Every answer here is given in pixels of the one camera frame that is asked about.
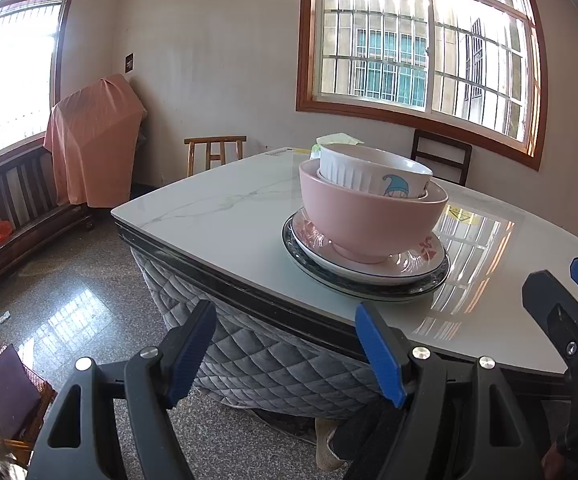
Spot orange cloth covered object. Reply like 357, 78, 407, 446
44, 74, 147, 209

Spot green tissue pack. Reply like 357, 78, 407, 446
312, 132, 363, 154

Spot white plate pink flowers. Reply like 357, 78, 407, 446
288, 208, 446, 286

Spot black wall switch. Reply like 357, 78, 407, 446
124, 53, 134, 73

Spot light wooden chair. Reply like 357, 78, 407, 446
184, 136, 248, 177

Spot large blue white plate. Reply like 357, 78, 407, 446
281, 208, 449, 302

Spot dark wooden bench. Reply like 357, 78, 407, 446
0, 136, 94, 276

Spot white bowl Dog print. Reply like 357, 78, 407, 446
317, 168, 427, 200

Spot beige slipper foot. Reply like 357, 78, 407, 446
315, 418, 344, 471

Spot large pink bowl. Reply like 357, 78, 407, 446
299, 159, 448, 258

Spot large window wooden frame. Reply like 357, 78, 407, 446
295, 0, 548, 169

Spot dark wooden chair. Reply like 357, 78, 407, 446
411, 129, 472, 186

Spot side window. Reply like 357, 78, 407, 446
0, 0, 71, 152

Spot white ribbed bowl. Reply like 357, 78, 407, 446
319, 144, 433, 188

